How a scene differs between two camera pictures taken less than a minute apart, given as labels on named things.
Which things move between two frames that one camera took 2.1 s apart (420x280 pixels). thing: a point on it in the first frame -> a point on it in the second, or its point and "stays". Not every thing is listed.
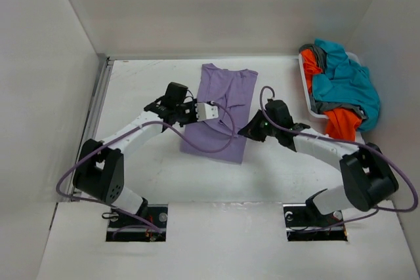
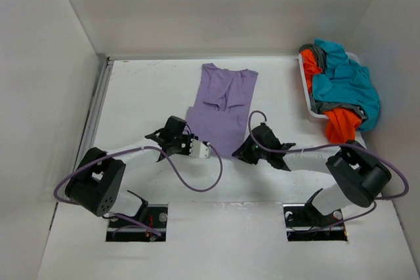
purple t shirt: [233, 88] stays
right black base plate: [304, 223] stays
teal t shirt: [346, 84] stays
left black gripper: [191, 103] -> [188, 138]
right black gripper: [251, 130] -> [243, 152]
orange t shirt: [341, 122] stays
